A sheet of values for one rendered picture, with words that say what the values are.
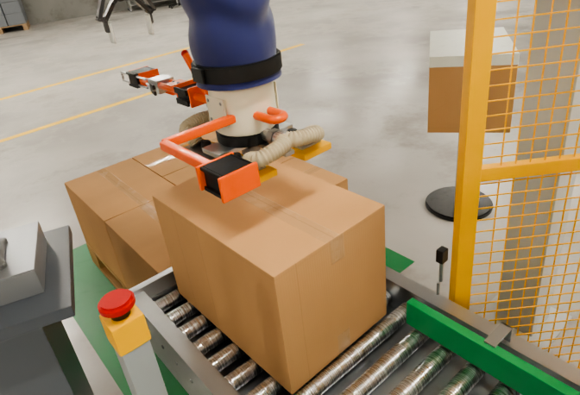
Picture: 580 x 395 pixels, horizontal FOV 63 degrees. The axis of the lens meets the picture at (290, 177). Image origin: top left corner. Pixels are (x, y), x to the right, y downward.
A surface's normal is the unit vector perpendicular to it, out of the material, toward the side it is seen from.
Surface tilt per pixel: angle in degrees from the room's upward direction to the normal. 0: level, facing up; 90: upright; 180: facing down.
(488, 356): 90
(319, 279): 90
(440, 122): 90
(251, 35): 73
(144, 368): 90
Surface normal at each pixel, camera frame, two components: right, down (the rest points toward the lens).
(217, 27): 0.00, 0.25
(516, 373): -0.76, 0.37
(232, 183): 0.66, 0.28
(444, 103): -0.25, 0.47
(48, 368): 0.40, 0.39
